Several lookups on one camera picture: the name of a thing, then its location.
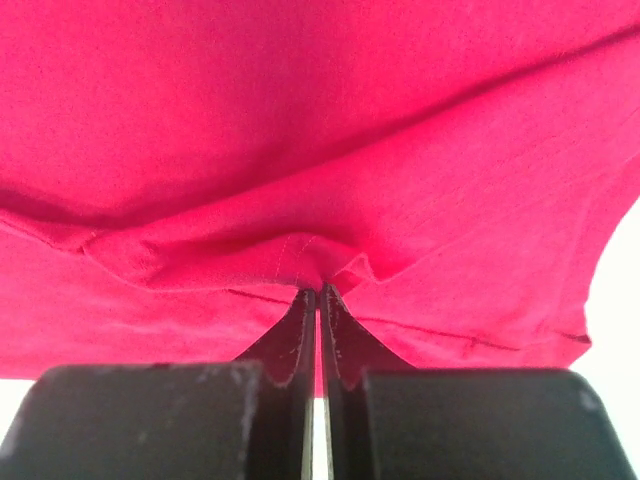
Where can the pink t shirt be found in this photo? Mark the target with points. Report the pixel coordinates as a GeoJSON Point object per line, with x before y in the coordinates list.
{"type": "Point", "coordinates": [173, 171]}

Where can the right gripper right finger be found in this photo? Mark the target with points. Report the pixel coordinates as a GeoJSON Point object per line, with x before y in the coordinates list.
{"type": "Point", "coordinates": [387, 419]}

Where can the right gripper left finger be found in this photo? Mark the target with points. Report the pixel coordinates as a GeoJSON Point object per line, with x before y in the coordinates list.
{"type": "Point", "coordinates": [246, 419]}

